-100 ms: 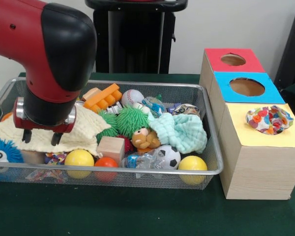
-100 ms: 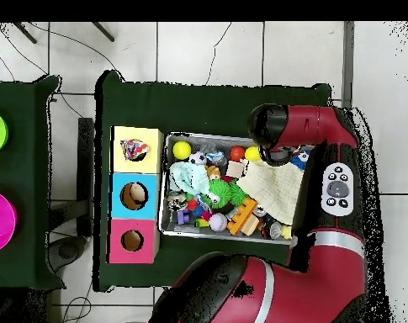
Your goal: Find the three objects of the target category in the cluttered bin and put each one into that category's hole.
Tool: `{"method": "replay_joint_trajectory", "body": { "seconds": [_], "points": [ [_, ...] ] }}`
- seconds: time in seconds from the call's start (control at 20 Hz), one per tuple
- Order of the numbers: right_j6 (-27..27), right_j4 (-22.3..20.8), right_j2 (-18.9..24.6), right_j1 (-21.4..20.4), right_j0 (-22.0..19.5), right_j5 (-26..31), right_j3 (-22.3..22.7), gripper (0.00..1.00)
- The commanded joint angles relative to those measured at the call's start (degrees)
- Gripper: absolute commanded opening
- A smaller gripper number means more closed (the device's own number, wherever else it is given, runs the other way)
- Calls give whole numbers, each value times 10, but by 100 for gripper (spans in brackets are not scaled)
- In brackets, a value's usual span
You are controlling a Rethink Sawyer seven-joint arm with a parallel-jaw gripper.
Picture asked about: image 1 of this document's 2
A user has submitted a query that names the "orange plastic building block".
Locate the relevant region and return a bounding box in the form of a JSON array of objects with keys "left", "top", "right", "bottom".
[{"left": 83, "top": 83, "right": 123, "bottom": 114}]

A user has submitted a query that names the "blue spiky toy with eyes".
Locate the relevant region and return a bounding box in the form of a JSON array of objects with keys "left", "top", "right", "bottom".
[{"left": 0, "top": 134, "right": 25, "bottom": 181}]

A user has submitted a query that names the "colourful polka-dot cloth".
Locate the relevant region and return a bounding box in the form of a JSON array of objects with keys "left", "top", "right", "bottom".
[{"left": 245, "top": 105, "right": 295, "bottom": 135}]

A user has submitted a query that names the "wooden cube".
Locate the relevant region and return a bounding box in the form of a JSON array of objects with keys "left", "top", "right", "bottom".
[{"left": 97, "top": 136, "right": 125, "bottom": 165}]

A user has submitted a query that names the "shallow mesh bin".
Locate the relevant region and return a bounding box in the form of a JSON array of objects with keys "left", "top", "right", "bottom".
[{"left": 0, "top": 77, "right": 224, "bottom": 190}]

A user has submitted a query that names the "small soccer ball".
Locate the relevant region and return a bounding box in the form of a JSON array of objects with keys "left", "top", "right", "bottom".
[{"left": 155, "top": 144, "right": 181, "bottom": 170}]

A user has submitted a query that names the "orange ball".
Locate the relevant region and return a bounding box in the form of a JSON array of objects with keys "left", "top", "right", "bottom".
[{"left": 94, "top": 156, "right": 119, "bottom": 182}]

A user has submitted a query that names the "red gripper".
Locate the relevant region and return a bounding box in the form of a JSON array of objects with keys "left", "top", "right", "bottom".
[{"left": 13, "top": 103, "right": 77, "bottom": 147}]

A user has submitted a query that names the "yellow ball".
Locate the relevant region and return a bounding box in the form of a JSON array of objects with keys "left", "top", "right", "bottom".
[
  {"left": 64, "top": 149, "right": 95, "bottom": 179},
  {"left": 178, "top": 155, "right": 208, "bottom": 185}
]

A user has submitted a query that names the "mint waffle cloth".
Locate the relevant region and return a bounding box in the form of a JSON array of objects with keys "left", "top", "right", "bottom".
[{"left": 147, "top": 112, "right": 208, "bottom": 154}]

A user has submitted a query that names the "cream waffle cloth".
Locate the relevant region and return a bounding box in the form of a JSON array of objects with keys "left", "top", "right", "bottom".
[{"left": 0, "top": 104, "right": 112, "bottom": 156}]

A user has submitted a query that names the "wooden box with three holes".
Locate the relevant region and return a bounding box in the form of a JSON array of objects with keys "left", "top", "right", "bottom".
[{"left": 199, "top": 48, "right": 295, "bottom": 200}]

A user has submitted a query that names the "green spiky toy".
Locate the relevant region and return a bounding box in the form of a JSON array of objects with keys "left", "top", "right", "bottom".
[{"left": 96, "top": 104, "right": 150, "bottom": 145}]

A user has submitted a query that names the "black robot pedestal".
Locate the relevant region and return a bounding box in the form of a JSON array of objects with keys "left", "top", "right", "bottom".
[{"left": 85, "top": 0, "right": 189, "bottom": 74}]

